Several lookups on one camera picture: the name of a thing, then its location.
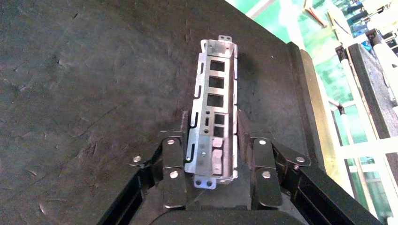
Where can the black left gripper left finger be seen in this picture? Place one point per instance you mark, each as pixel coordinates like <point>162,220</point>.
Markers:
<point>174,174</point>

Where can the black topped cart white tubes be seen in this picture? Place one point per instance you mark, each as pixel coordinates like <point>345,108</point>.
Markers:
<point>367,93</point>

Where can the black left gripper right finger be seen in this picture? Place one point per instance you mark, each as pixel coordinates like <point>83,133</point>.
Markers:
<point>266,177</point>

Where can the metal bracket with square cutouts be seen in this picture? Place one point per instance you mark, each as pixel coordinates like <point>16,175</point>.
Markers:
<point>202,149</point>

